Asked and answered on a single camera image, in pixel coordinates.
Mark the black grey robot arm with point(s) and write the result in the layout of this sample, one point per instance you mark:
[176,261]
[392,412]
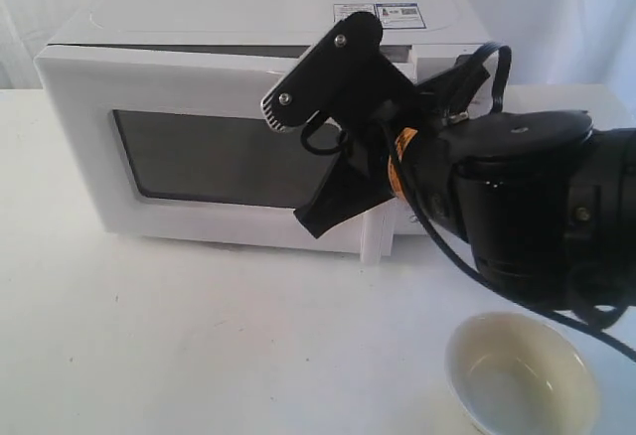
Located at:
[544,200]

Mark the white ceramic bowl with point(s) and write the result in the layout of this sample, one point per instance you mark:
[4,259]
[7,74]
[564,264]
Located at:
[512,374]

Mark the white microwave door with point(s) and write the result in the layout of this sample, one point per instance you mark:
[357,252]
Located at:
[172,145]

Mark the white microwave oven body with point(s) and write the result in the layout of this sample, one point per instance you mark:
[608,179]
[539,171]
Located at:
[281,29]

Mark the blue white warning sticker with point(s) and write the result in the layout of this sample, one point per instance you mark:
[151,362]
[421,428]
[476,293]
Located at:
[393,16]

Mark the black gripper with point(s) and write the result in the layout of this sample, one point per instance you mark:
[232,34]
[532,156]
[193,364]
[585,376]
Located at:
[404,152]

